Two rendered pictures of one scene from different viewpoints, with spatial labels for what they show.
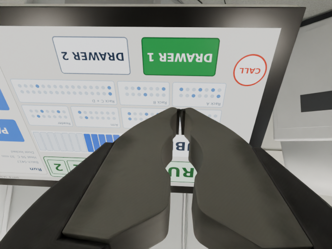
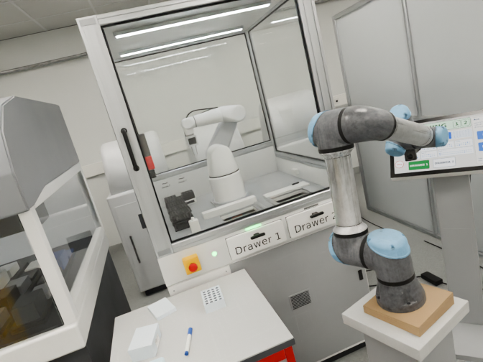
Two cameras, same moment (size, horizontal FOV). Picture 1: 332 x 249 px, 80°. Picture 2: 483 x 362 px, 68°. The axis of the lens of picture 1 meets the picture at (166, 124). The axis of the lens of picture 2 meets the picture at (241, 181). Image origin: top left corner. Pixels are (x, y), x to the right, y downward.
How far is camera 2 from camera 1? 173 cm
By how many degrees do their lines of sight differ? 36
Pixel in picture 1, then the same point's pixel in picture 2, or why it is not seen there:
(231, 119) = not seen: hidden behind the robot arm
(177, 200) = (420, 62)
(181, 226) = (412, 39)
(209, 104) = not seen: hidden behind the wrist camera
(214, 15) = (410, 174)
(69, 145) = (458, 133)
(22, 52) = (466, 160)
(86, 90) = (448, 153)
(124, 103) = (435, 151)
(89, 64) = (445, 160)
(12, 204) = not seen: outside the picture
